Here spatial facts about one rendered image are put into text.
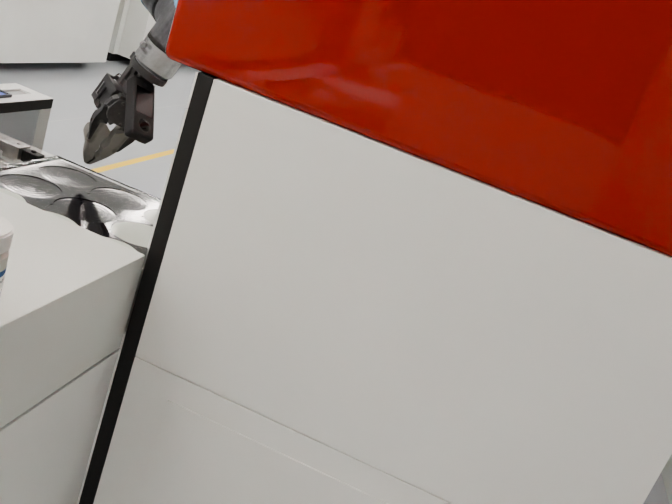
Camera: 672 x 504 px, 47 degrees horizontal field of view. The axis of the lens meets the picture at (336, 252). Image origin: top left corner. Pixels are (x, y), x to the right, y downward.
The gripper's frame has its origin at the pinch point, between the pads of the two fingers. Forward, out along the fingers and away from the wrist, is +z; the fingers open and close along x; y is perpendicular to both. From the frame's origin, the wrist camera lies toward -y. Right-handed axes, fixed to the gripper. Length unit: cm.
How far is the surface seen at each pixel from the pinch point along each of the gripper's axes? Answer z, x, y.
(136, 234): -1.4, -1.1, -22.8
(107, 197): 2.0, -2.4, -7.7
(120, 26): 118, -273, 558
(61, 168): 6.0, 1.3, 4.3
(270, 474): 2, -10, -67
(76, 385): 6, 14, -52
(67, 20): 113, -189, 469
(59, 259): -7, 22, -45
